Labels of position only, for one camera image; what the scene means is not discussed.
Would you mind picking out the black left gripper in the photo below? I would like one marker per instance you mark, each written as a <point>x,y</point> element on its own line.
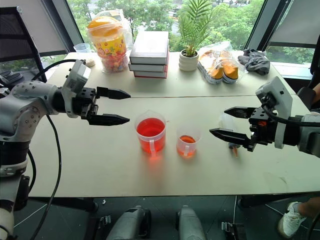
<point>86,100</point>

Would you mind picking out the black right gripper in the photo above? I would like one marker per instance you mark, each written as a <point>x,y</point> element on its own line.
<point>263,130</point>

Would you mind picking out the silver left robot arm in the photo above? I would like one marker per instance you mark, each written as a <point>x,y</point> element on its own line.
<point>22,105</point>

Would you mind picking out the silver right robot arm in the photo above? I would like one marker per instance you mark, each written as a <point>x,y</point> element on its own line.
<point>310,135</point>

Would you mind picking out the large beaker red liquid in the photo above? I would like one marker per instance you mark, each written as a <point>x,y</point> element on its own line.
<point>150,135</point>

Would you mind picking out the small beaker orange liquid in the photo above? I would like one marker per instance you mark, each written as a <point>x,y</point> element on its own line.
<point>187,142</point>

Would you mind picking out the empty clear measuring cup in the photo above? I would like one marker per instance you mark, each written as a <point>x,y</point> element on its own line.
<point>82,50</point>

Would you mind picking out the small white round object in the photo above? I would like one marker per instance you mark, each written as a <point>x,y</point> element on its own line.
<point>90,62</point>

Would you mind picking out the red-cover book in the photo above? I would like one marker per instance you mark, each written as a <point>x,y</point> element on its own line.
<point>150,74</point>

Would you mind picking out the yellow canvas shoe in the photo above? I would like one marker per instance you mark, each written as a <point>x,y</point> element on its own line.
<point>217,73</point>
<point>231,72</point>

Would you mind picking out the white-page dark-cover book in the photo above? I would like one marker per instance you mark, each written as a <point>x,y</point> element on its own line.
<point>147,67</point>

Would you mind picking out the bagged yellow-lid candy jar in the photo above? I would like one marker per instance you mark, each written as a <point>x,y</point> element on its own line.
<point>110,42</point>

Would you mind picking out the grey crumpled cloth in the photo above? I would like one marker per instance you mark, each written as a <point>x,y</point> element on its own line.
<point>256,62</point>

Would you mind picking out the thick white-cover book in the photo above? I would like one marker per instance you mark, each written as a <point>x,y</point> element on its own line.
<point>150,46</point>

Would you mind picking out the sneakers in plastic bag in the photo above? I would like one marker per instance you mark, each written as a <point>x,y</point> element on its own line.
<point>220,53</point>

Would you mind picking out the black chair armrest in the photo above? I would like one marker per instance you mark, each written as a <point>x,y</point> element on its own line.
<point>306,97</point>

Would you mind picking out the green plant in white pot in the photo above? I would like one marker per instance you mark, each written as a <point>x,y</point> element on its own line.
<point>189,60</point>

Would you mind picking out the black table foot bar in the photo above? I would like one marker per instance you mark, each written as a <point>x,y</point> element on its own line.
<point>67,203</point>

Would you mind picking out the grey rounded robot leg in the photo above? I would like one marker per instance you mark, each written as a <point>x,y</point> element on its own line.
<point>130,225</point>
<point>191,225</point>

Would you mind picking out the white sneaker on foot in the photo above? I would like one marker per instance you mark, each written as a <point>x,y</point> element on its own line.
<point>291,220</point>

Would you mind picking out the person's bare leg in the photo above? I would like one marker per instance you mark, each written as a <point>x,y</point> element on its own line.
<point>311,206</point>

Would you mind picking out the black mesh chair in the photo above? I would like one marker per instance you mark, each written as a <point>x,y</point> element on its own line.
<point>17,35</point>

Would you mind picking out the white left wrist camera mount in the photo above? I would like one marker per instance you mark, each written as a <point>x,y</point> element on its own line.
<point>75,77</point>

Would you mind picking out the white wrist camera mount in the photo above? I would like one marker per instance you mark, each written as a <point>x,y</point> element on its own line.
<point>75,77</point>
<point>282,105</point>

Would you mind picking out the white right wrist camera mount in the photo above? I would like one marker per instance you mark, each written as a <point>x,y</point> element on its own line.
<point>282,105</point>

